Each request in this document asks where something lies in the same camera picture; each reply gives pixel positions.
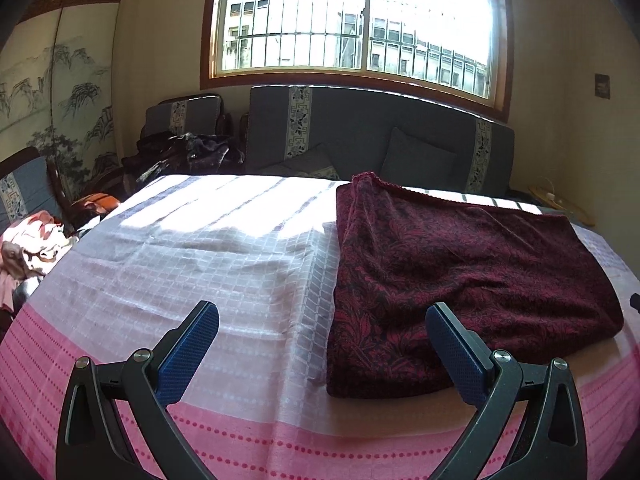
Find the pink and white checked blanket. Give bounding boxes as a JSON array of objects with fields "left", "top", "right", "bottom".
[{"left": 0, "top": 174, "right": 640, "bottom": 480}]

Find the barred window with wooden frame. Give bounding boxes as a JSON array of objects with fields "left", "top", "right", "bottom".
[{"left": 200, "top": 0, "right": 516, "bottom": 123}]

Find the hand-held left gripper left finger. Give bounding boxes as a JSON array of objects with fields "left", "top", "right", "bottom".
[{"left": 56, "top": 300, "right": 221, "bottom": 480}]

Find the grey-blue sofa with patterned strips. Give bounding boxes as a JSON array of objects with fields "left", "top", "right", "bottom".
[{"left": 245, "top": 85, "right": 516, "bottom": 196}]

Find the maroon patterned knit sweater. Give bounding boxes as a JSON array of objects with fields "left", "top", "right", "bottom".
[{"left": 325, "top": 171, "right": 625, "bottom": 401}]

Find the pile of pink clothes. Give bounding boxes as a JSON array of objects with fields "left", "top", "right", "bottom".
[{"left": 0, "top": 210, "right": 76, "bottom": 311}]

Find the orange and black item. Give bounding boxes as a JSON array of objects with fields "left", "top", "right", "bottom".
[{"left": 71, "top": 192, "right": 121, "bottom": 218}]

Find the grey cushion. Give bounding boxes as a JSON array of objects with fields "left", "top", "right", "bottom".
[{"left": 262, "top": 142, "right": 341, "bottom": 181}]

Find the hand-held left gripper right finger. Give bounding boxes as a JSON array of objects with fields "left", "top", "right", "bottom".
[{"left": 425, "top": 302, "right": 588, "bottom": 480}]

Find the folding screen with ink landscape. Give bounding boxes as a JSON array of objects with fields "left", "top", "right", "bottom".
[{"left": 0, "top": 0, "right": 127, "bottom": 201}]

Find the pile of dark clothes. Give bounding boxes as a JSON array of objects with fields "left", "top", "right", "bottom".
[{"left": 122, "top": 132, "right": 246, "bottom": 188}]

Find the white charger cable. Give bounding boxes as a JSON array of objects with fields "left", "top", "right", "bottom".
[{"left": 532, "top": 176, "right": 563, "bottom": 206}]

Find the round wooden side table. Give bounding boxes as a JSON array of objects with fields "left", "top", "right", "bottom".
[{"left": 527, "top": 185, "right": 596, "bottom": 226}]

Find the dark blue square cushion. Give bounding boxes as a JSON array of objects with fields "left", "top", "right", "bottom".
[{"left": 380, "top": 126, "right": 458, "bottom": 192}]

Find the grey-blue cushioned wooden armchair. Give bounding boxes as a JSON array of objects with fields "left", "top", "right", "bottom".
[{"left": 140, "top": 92, "right": 233, "bottom": 161}]

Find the blue cushioned wooden armchair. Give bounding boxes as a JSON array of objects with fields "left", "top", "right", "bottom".
[{"left": 0, "top": 147, "right": 71, "bottom": 241}]

